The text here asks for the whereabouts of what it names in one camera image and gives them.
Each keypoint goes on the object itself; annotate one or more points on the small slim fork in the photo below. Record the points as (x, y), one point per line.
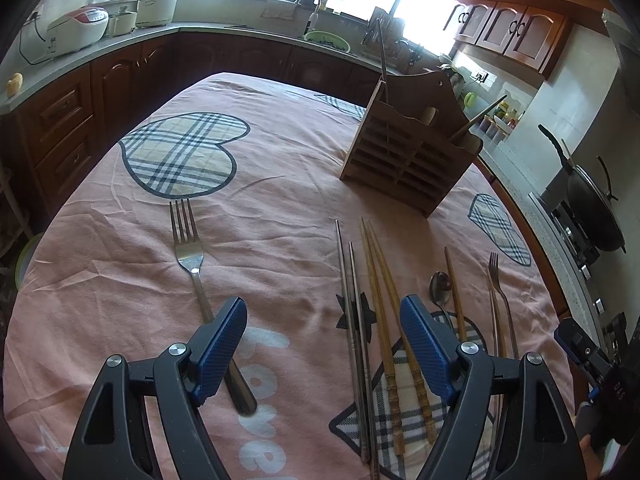
(502, 300)

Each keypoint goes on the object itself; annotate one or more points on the curved kitchen faucet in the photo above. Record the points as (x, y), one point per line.
(317, 7)

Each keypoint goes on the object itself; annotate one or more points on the large silver fork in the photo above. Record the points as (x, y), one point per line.
(189, 257)

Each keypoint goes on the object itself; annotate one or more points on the wooden slatted utensil holder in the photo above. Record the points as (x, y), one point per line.
(400, 160)

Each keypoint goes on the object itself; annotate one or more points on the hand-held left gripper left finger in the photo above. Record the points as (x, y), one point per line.
(220, 352)

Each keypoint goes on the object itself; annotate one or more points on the wooden cabinets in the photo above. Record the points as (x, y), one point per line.
(65, 110)
(520, 30)

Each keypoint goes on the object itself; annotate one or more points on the green cup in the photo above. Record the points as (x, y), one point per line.
(469, 99)

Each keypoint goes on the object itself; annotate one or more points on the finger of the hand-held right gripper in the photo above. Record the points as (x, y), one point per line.
(577, 345)

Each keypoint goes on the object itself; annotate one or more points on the white and red rice cooker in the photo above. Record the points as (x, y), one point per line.
(80, 27)

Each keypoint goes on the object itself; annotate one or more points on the pink plaid-heart tablecloth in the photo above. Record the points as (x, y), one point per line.
(275, 185)

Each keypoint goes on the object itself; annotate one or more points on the gas stove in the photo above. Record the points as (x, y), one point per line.
(575, 242)

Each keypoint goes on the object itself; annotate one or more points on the thin dark chopstick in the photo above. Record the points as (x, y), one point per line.
(381, 55)

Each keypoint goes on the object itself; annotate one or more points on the long carved wooden chopstick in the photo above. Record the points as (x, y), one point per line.
(376, 290)
(386, 270)

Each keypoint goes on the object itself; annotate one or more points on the black wok with lid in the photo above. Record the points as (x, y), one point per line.
(595, 205)

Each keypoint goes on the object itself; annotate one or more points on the metal chopstick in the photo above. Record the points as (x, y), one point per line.
(359, 305)
(345, 280)

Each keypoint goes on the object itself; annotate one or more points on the green basin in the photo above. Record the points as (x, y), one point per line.
(327, 38)

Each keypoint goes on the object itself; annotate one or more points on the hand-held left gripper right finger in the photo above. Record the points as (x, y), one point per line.
(429, 352)

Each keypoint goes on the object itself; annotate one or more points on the electric kettle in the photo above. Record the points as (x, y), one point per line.
(452, 77)

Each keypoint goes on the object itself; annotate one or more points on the small white appliance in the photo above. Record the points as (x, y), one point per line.
(122, 22)

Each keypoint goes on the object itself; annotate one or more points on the spice jars set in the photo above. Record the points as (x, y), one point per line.
(491, 127)

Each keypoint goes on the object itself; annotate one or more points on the oil bottle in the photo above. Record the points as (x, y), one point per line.
(509, 114)

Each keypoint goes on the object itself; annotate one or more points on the dish rack with cutting board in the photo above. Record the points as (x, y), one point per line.
(396, 27)

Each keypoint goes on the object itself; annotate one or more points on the wooden upper cabinets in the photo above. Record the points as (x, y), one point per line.
(520, 30)

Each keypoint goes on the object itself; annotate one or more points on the silver metal spoon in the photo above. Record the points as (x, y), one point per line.
(440, 286)

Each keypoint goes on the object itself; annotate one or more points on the white round pot cooker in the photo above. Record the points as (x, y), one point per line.
(157, 7)

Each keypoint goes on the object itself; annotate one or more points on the pale green plastic bowl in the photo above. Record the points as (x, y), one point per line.
(25, 260)

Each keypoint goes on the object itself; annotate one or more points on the wall power outlet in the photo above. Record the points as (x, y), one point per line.
(481, 77)

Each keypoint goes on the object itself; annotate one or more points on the wooden lower cabinets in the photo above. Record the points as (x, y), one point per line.
(65, 110)

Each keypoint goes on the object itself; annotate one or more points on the range hood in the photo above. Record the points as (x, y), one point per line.
(627, 55)

